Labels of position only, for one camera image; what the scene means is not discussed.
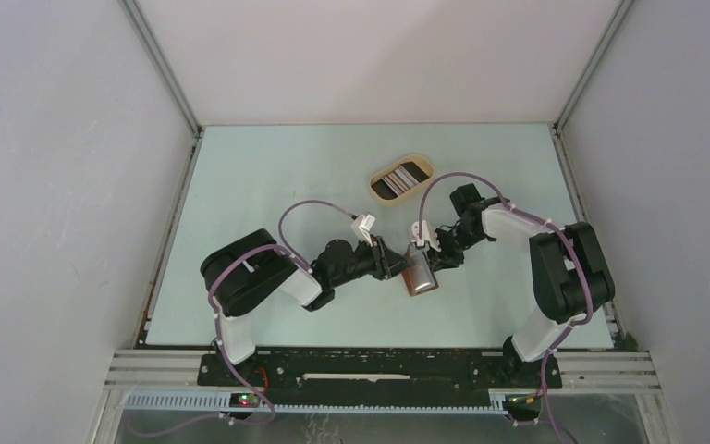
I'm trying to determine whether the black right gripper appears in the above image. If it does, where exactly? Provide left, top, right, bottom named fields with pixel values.
left=427, top=223, right=485, bottom=271

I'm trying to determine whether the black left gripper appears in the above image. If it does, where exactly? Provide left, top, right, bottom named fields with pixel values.
left=330, top=233, right=412, bottom=288

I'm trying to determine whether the brown leather card holder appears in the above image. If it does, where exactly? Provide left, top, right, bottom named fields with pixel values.
left=401, top=244, right=439, bottom=297

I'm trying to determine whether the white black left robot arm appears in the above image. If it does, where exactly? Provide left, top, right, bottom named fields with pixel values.
left=200, top=228, right=412, bottom=386

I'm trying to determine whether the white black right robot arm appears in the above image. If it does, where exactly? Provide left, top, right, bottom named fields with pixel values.
left=410, top=184, right=616, bottom=387

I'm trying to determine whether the beige oval tray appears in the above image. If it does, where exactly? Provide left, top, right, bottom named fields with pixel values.
left=368, top=154, right=435, bottom=208

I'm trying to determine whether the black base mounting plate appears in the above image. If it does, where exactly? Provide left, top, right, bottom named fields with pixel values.
left=197, top=347, right=562, bottom=408

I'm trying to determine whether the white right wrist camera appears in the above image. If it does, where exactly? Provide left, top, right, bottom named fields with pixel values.
left=410, top=219, right=441, bottom=252

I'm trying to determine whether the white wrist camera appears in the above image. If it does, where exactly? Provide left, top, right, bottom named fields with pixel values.
left=410, top=219, right=441, bottom=252
left=350, top=213, right=376, bottom=247

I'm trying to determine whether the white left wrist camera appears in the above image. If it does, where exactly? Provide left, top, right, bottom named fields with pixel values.
left=350, top=213, right=376, bottom=247

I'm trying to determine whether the white cable duct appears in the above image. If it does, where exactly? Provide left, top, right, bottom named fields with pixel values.
left=123, top=391, right=509, bottom=415

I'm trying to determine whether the aluminium frame rail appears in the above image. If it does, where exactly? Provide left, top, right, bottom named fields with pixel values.
left=104, top=350, right=661, bottom=395

